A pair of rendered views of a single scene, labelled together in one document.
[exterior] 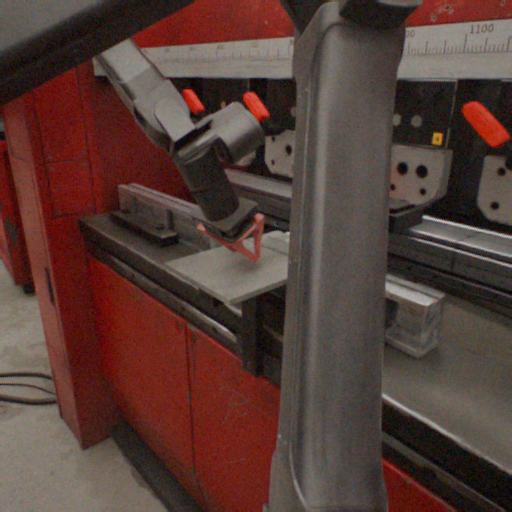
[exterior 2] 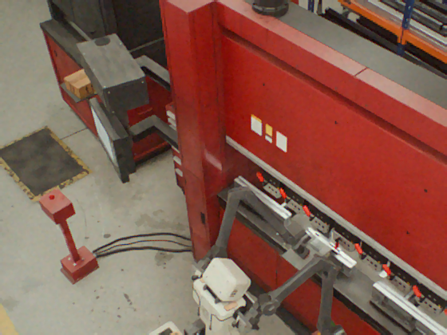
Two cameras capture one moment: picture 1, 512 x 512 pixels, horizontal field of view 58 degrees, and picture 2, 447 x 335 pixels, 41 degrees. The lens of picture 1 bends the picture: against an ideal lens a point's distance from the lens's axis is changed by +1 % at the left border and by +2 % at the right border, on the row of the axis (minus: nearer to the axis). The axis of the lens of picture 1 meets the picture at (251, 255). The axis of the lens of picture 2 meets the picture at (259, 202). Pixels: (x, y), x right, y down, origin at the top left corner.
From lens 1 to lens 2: 3.05 m
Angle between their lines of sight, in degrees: 26
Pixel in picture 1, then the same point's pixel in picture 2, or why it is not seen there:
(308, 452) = (322, 317)
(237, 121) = (305, 237)
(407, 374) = (345, 282)
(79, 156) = (219, 172)
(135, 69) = (282, 231)
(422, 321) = (349, 270)
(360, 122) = (330, 286)
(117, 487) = not seen: hidden behind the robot
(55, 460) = not seen: hidden behind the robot
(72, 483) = not seen: hidden behind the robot
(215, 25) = (292, 178)
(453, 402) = (353, 290)
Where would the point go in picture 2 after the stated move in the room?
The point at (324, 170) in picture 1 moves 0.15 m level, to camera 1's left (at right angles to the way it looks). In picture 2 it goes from (325, 292) to (297, 293)
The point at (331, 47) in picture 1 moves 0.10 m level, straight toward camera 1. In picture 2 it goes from (326, 280) to (326, 296)
